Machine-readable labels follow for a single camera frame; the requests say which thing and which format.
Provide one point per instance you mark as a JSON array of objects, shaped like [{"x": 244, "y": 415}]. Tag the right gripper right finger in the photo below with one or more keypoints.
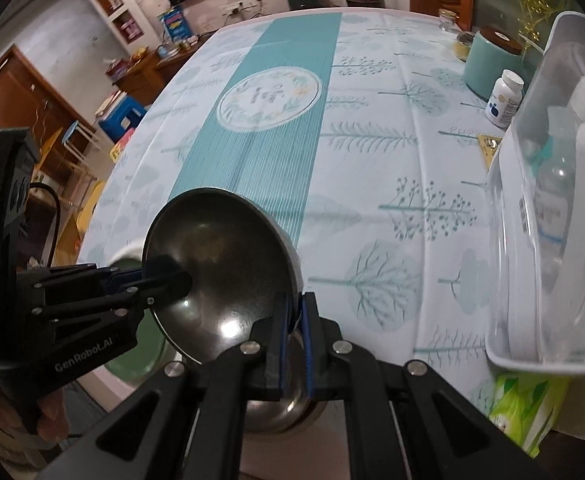
[{"x": 325, "y": 377}]

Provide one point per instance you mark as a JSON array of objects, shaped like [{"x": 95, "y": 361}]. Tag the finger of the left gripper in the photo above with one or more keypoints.
[
  {"x": 164, "y": 282},
  {"x": 120, "y": 276}
]

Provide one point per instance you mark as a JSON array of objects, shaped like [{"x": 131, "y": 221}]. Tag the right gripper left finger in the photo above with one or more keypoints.
[{"x": 268, "y": 381}]

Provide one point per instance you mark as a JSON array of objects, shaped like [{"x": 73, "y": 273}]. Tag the large steel bowl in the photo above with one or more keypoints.
[{"x": 296, "y": 411}]

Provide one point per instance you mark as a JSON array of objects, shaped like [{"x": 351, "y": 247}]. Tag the green plate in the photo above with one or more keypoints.
[{"x": 135, "y": 365}]

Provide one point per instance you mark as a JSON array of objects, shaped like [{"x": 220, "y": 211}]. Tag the small steel bowl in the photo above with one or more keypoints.
[{"x": 228, "y": 258}]

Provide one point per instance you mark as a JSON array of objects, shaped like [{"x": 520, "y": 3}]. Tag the white ceramic plate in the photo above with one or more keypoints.
[{"x": 129, "y": 257}]

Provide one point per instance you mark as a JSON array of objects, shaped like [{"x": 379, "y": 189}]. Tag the person's left hand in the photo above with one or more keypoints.
[{"x": 52, "y": 424}]

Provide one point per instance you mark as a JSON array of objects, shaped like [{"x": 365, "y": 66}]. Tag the yellow plastic stool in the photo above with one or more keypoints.
[{"x": 72, "y": 236}]

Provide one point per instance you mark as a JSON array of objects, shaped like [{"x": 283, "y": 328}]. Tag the pink plastic stool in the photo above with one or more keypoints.
[{"x": 120, "y": 146}]

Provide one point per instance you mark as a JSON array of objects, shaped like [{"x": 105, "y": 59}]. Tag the light blue metal stool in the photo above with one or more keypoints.
[{"x": 77, "y": 138}]

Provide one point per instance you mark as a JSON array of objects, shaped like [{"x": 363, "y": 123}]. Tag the blue plastic stool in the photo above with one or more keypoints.
[{"x": 124, "y": 115}]

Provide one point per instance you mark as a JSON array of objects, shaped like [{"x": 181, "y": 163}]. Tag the teal table runner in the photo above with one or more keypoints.
[{"x": 260, "y": 139}]

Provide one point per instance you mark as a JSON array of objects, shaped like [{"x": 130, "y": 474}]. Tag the wooden tv cabinet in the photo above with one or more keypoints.
[{"x": 146, "y": 79}]

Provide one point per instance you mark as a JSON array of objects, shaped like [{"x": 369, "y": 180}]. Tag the green tissue pack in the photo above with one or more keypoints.
[{"x": 526, "y": 406}]

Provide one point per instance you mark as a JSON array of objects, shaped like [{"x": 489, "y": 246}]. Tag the clear plastic storage box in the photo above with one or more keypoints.
[{"x": 536, "y": 188}]

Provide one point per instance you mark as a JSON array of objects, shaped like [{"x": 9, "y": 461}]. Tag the white tree-print tablecloth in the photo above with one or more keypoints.
[{"x": 395, "y": 236}]

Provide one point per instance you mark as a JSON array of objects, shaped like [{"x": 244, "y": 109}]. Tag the blue poster board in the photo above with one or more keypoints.
[{"x": 175, "y": 24}]

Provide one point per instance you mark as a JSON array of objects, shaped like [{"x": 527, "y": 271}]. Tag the gold blister pill pack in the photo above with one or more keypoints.
[{"x": 489, "y": 146}]

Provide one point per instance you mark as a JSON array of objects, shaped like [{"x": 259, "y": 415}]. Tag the white pill bottle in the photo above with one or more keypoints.
[{"x": 505, "y": 98}]

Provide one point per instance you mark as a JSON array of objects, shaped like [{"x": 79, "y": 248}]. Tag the small yellow glass jar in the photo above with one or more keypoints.
[{"x": 462, "y": 45}]

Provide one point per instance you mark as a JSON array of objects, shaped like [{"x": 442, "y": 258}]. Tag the teal canister wooden lid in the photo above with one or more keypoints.
[{"x": 492, "y": 52}]

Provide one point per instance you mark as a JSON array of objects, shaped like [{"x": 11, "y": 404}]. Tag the clear drinking glass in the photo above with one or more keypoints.
[{"x": 448, "y": 21}]

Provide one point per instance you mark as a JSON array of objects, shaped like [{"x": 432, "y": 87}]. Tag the white wall shelf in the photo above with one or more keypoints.
[{"x": 127, "y": 22}]

